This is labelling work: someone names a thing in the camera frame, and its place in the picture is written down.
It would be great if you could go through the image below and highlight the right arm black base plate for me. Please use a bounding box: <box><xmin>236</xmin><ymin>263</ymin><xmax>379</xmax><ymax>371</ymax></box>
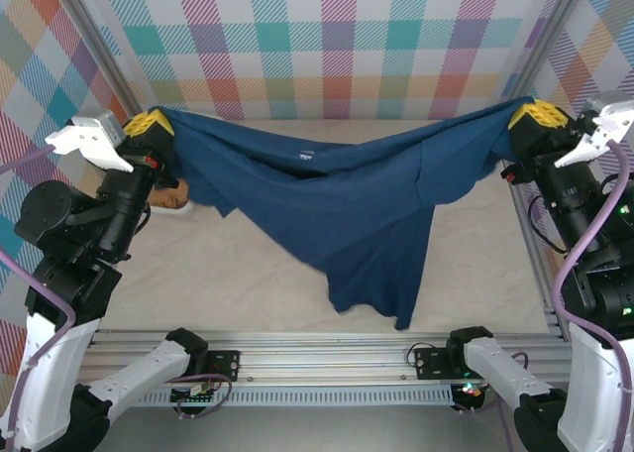
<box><xmin>414</xmin><ymin>347</ymin><xmax>450</xmax><ymax>380</ymax></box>

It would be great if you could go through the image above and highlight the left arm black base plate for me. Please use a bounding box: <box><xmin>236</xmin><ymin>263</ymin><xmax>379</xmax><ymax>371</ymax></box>
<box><xmin>205</xmin><ymin>350</ymin><xmax>243</xmax><ymax>383</ymax></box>

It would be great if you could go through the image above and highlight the dark blue t-shirt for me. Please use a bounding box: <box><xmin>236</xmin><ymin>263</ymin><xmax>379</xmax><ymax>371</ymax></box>
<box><xmin>160</xmin><ymin>94</ymin><xmax>536</xmax><ymax>332</ymax></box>

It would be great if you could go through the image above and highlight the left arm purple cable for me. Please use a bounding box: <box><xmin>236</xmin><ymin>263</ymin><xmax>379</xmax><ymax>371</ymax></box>
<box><xmin>0</xmin><ymin>144</ymin><xmax>234</xmax><ymax>446</ymax></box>

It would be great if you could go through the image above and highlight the aluminium side rail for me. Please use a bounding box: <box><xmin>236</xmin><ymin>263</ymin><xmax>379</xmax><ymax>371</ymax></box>
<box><xmin>509</xmin><ymin>188</ymin><xmax>571</xmax><ymax>342</ymax></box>

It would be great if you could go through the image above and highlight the tan crumpled cloth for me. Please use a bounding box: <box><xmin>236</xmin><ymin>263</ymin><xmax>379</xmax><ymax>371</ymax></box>
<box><xmin>151</xmin><ymin>176</ymin><xmax>192</xmax><ymax>210</ymax></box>

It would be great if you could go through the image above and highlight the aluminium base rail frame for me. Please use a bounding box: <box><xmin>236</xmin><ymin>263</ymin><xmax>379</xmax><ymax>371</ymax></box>
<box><xmin>78</xmin><ymin>328</ymin><xmax>571</xmax><ymax>385</ymax></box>

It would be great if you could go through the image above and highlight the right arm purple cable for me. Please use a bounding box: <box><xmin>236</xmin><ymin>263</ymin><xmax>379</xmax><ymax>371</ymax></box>
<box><xmin>497</xmin><ymin>139</ymin><xmax>634</xmax><ymax>452</ymax></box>

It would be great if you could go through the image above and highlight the small board with green lights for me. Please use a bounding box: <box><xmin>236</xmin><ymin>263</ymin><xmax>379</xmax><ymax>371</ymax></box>
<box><xmin>170</xmin><ymin>382</ymin><xmax>219</xmax><ymax>406</ymax></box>

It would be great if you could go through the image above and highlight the small board with coloured light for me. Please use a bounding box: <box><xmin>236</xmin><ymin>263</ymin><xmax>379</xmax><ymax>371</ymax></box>
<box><xmin>453</xmin><ymin>382</ymin><xmax>485</xmax><ymax>401</ymax></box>

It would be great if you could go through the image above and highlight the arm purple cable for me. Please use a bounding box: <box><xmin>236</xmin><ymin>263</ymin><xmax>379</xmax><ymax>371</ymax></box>
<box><xmin>0</xmin><ymin>144</ymin><xmax>234</xmax><ymax>446</ymax></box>
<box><xmin>497</xmin><ymin>139</ymin><xmax>634</xmax><ymax>452</ymax></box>

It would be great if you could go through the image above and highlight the white slotted cable duct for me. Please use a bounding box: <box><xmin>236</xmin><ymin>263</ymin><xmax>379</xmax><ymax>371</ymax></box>
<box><xmin>128</xmin><ymin>385</ymin><xmax>455</xmax><ymax>407</ymax></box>

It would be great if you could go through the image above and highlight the aluminium corner post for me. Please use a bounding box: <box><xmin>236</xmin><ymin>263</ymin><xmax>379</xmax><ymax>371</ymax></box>
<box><xmin>499</xmin><ymin>0</ymin><xmax>585</xmax><ymax>104</ymax></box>
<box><xmin>58</xmin><ymin>0</ymin><xmax>145</xmax><ymax>116</ymax></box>

